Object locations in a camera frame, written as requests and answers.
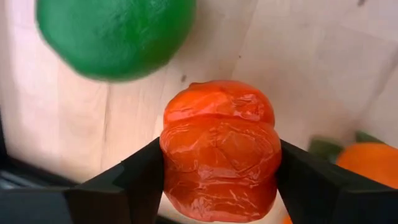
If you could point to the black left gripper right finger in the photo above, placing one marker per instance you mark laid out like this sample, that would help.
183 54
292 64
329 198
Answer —
326 199

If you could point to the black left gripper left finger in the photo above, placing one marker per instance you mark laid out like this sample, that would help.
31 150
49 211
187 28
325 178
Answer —
124 193

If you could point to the orange persimmon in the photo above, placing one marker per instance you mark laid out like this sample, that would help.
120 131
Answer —
217 149

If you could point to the green plastic lime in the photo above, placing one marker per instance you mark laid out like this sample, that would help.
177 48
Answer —
115 34

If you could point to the orange tangerine cluster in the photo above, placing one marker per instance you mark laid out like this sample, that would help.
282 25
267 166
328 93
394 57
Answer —
370 161

